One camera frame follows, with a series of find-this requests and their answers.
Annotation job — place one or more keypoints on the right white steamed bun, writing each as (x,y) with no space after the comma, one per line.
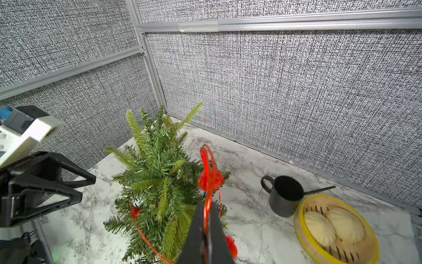
(347,226)

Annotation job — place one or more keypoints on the yellow bamboo steamer basket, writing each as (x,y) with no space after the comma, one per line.
(341,252)

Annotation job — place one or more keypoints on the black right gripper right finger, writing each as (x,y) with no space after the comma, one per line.
(217,248)

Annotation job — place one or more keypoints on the white steamed bun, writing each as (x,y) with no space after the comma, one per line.
(347,226)
(320,228)

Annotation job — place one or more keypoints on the left white steamed bun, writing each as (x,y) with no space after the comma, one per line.
(320,228)

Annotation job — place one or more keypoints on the black stirring stick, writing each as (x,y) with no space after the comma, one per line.
(318,190)

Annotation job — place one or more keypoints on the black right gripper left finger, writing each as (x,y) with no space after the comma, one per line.
(193,250)

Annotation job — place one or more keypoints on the black metal mug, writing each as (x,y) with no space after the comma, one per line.
(285,193)

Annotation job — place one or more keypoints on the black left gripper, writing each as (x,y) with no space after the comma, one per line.
(19,206)

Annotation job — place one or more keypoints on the small green christmas tree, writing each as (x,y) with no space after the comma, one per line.
(162,180)

